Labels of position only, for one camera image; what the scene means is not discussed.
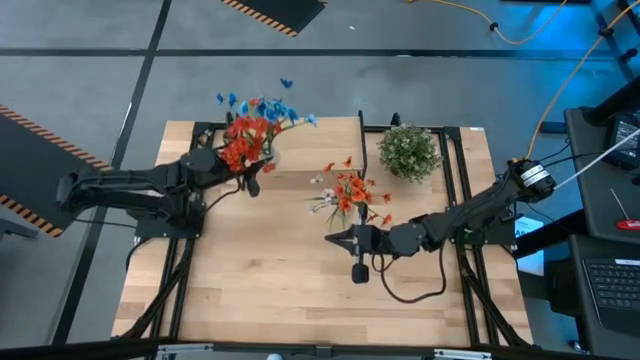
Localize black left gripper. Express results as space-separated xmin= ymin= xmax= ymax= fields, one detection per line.
xmin=182 ymin=147 xmax=274 ymax=199

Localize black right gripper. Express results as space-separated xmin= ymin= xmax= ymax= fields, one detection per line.
xmin=324 ymin=223 xmax=399 ymax=285

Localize red artificial flower bunch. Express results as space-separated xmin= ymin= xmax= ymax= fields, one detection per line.
xmin=218 ymin=98 xmax=284 ymax=175

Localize orange artificial flower bunch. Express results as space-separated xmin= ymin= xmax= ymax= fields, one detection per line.
xmin=322 ymin=155 xmax=395 ymax=229

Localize white artificial flower bunch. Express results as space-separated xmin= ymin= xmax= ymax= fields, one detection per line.
xmin=305 ymin=173 xmax=346 ymax=226

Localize blue artificial flower bunch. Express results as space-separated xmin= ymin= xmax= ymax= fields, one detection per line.
xmin=215 ymin=77 xmax=320 ymax=131

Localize green potted plant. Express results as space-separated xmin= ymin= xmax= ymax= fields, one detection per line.
xmin=377 ymin=123 xmax=444 ymax=184

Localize black silver crossbar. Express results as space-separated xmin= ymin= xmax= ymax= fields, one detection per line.
xmin=0 ymin=338 xmax=640 ymax=360

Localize black mat with striped edge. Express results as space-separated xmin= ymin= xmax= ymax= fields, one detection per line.
xmin=219 ymin=0 xmax=329 ymax=39
xmin=0 ymin=103 xmax=119 ymax=239

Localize white paper sheet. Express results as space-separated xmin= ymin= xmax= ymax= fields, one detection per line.
xmin=513 ymin=217 xmax=546 ymax=277

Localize black side desk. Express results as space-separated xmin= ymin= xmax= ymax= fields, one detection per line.
xmin=563 ymin=104 xmax=640 ymax=245

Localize gray metal leg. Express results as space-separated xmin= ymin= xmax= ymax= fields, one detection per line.
xmin=0 ymin=217 xmax=31 ymax=241

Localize black laptop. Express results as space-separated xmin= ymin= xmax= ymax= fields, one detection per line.
xmin=582 ymin=257 xmax=640 ymax=337

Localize black power adapter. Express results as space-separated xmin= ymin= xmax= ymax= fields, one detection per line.
xmin=603 ymin=112 xmax=640 ymax=170

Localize black thick pole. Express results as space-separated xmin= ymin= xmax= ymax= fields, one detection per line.
xmin=582 ymin=73 xmax=640 ymax=127

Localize wooden shelf with black frame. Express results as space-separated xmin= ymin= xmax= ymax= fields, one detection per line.
xmin=229 ymin=110 xmax=370 ymax=190

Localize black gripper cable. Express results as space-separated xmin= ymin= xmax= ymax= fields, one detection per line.
xmin=372 ymin=244 xmax=448 ymax=305

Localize white cable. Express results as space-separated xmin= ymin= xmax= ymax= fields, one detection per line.
xmin=552 ymin=127 xmax=640 ymax=191

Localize yellow extension cable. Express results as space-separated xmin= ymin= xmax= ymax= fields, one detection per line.
xmin=508 ymin=0 xmax=640 ymax=169
xmin=404 ymin=0 xmax=571 ymax=46

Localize red handled tool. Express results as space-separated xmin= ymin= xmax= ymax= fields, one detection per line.
xmin=609 ymin=187 xmax=640 ymax=232

